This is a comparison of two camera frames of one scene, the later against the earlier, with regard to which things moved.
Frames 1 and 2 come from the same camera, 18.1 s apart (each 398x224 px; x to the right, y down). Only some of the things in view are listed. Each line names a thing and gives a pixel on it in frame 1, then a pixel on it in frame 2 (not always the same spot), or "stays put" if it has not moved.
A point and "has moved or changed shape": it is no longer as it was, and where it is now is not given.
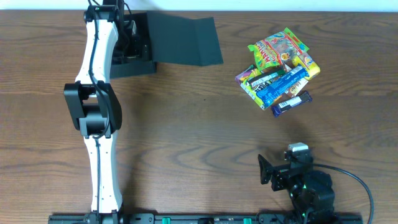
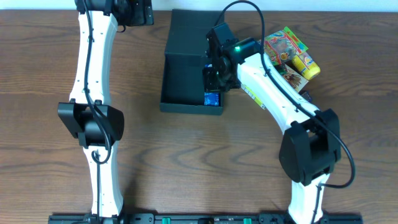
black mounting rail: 206,218 stays put
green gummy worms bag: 277,49 stays put
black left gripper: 129,50 to 144,15
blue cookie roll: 270,91 has moved or changed shape
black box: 177,39 to 183,89
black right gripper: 278,174 to 212,83
